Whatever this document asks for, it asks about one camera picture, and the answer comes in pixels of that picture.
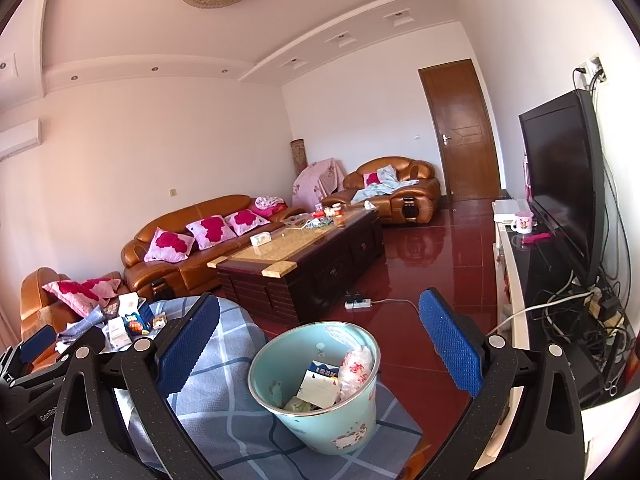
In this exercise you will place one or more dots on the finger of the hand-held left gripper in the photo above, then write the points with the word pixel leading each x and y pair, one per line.
pixel 95 337
pixel 39 344

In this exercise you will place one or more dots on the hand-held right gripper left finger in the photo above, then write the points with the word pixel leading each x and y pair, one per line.
pixel 187 342

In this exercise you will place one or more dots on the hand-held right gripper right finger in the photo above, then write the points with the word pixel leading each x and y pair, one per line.
pixel 450 347

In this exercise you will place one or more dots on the white red-print plastic bag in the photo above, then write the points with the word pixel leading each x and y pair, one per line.
pixel 356 370

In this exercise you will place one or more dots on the clear plastic wrapper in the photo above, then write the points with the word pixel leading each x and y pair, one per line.
pixel 342 336

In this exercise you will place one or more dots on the white blue-topped carton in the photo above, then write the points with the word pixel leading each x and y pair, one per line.
pixel 317 385

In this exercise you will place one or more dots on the mint green trash bin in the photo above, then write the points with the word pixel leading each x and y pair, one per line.
pixel 325 425

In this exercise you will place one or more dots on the blue checked cloth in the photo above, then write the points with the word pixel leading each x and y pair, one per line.
pixel 85 327

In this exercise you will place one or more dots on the small white brown box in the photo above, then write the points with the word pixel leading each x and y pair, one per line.
pixel 160 321

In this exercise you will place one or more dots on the tan leather lounge sofa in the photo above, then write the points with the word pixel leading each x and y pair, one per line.
pixel 37 300

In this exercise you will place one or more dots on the pink red flower pillow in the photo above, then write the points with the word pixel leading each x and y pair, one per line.
pixel 167 246
pixel 246 220
pixel 80 295
pixel 212 230

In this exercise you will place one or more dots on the blue drink carton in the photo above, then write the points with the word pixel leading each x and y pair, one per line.
pixel 138 322

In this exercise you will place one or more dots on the white open-top box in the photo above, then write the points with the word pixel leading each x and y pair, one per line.
pixel 128 304

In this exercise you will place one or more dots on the brown leather sofa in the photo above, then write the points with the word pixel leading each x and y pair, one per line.
pixel 200 270

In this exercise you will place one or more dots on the white television stand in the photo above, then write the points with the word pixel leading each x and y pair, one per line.
pixel 515 285

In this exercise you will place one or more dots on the grey checked tablecloth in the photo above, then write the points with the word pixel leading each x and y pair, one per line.
pixel 240 420

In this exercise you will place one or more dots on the white power strip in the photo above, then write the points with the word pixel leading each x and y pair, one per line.
pixel 358 302

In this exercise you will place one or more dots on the white tissue box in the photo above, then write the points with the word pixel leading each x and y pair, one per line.
pixel 260 239

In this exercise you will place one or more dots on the dark wooden coffee table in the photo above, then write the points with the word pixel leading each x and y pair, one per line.
pixel 310 270

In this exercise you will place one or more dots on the white cartoon mug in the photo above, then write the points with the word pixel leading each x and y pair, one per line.
pixel 522 222

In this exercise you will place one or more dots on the white flat device box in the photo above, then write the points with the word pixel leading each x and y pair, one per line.
pixel 507 209

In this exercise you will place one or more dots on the brown leather armchair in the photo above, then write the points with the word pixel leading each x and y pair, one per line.
pixel 415 200

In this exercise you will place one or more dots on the pink floral bundle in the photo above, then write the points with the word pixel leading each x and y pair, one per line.
pixel 271 206

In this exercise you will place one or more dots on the clear glass dish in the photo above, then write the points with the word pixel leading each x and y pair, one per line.
pixel 297 219

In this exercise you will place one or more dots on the light blue clothes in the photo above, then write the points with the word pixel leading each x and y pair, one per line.
pixel 385 185

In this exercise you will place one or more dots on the small pink red pillow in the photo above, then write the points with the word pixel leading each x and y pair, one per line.
pixel 373 179

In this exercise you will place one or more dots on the black flat television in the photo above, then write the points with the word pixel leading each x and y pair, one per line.
pixel 560 180

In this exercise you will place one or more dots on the white air conditioner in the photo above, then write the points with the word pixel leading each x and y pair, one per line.
pixel 17 140

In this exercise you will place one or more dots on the pink floral cover cloth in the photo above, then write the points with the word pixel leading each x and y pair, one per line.
pixel 320 180

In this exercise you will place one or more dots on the brown wooden door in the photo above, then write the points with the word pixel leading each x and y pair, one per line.
pixel 460 135

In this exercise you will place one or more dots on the rolled patterned mat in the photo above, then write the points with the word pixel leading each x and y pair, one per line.
pixel 297 155

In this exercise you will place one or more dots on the wall socket with plugs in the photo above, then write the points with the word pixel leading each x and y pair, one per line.
pixel 592 67

